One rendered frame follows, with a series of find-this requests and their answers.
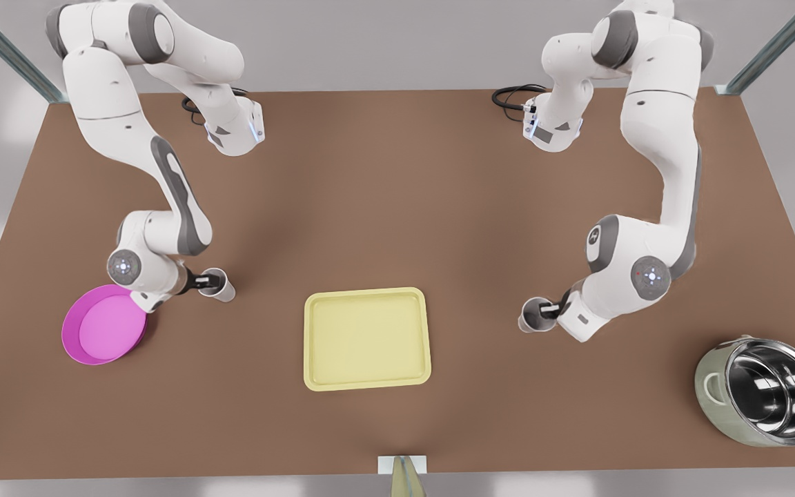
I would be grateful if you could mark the pink round plate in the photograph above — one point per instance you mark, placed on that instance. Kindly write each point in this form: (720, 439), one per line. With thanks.
(105, 325)

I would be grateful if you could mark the yellow rectangular tray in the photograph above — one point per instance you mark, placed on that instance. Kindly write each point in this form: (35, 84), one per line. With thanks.
(367, 339)

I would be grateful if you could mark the white cup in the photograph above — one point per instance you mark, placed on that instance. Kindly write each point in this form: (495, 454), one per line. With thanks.
(219, 284)
(533, 316)

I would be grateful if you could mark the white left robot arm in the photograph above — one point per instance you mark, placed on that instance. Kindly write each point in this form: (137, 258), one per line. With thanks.
(660, 124)

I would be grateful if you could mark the steel pot with green shell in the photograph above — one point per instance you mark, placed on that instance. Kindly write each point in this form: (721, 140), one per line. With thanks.
(767, 390)

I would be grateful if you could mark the silver frame post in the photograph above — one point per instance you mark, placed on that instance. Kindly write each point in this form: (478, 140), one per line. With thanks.
(7, 48)
(777, 45)
(404, 478)

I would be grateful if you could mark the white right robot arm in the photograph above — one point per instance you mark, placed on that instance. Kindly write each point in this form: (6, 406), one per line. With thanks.
(106, 103)

